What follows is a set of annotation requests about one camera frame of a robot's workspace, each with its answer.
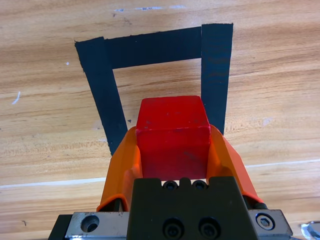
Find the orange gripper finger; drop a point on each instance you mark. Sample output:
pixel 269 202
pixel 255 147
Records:
pixel 225 160
pixel 120 162

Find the red wooden block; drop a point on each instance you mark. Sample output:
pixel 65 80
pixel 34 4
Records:
pixel 172 140

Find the shiny silver metal piece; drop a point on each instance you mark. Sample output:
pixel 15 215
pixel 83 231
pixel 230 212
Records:
pixel 312 231

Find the black tape square outline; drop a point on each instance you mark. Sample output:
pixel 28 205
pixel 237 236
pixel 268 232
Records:
pixel 155 50

